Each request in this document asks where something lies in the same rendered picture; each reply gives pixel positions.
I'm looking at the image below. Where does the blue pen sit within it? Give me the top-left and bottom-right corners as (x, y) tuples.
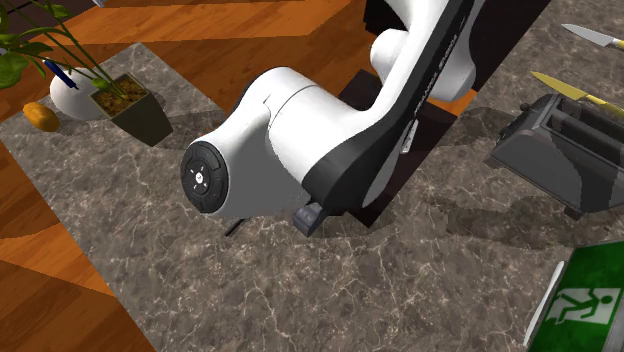
(42, 58), (80, 91)

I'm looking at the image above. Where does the orange yellow fruit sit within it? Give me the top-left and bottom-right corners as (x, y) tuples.
(22, 101), (62, 133)

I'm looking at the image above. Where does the green plant in dark pot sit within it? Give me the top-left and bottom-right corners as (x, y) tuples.
(0, 0), (175, 148)

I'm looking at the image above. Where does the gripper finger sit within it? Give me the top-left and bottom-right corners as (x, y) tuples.
(224, 218), (247, 239)

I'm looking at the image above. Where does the black toaster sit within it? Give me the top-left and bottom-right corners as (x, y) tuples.
(489, 92), (624, 222)

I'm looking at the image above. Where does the green exit sign box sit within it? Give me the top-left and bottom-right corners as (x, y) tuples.
(522, 238), (624, 352)

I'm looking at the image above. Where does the silver blade knife yellow handle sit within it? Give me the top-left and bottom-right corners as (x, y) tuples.
(560, 22), (624, 51)

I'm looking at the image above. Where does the white rounded vase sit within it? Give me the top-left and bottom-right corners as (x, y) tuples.
(49, 67), (107, 122)

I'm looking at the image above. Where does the dark robot stand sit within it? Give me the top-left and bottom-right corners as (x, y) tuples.
(338, 0), (553, 230)

